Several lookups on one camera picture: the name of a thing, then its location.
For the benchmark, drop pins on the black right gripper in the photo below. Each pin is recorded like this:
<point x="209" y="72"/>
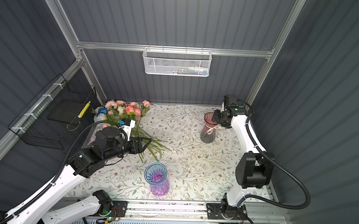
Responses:
<point x="215" y="117"/>

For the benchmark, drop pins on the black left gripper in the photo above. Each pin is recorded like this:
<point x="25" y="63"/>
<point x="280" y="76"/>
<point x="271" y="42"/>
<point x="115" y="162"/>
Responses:
<point x="140" y="148"/>

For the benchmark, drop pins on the blue purple glass vase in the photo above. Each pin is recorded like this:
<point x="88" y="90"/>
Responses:
<point x="156" y="175"/>

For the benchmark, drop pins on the red glass vase with ribbon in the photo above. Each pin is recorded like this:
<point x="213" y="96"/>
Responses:
<point x="209" y="131"/>

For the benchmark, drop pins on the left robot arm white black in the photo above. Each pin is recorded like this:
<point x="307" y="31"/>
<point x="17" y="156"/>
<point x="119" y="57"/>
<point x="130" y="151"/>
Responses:
<point x="110" y="142"/>

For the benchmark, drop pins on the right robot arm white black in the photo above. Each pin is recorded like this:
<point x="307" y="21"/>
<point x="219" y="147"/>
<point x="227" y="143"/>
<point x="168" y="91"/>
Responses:
<point x="253" y="171"/>

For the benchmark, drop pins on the bunch of artificial flowers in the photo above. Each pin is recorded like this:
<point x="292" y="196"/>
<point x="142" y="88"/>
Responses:
<point x="117" y="111"/>

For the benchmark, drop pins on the items in white basket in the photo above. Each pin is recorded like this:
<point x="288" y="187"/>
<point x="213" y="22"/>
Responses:
<point x="190" y="71"/>

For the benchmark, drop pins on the floral table cloth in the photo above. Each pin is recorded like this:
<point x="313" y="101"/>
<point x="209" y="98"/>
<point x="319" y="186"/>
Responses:
<point x="197" y="171"/>

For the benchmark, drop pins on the yellow marker pen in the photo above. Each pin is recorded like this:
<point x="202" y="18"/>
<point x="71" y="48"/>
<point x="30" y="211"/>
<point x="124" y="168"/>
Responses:
<point x="83" y="111"/>

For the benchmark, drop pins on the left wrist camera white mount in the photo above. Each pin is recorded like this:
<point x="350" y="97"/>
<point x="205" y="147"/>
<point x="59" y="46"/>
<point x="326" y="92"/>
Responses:
<point x="127" y="125"/>

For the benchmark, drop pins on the white wire mesh basket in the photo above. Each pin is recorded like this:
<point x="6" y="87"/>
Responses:
<point x="160" y="62"/>

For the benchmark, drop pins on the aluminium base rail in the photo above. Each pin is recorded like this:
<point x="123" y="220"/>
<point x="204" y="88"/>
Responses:
<point x="164" y="212"/>

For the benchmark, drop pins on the black wire mesh basket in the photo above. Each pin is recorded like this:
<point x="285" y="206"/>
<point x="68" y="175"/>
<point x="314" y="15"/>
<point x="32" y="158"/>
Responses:
<point x="52" y="122"/>

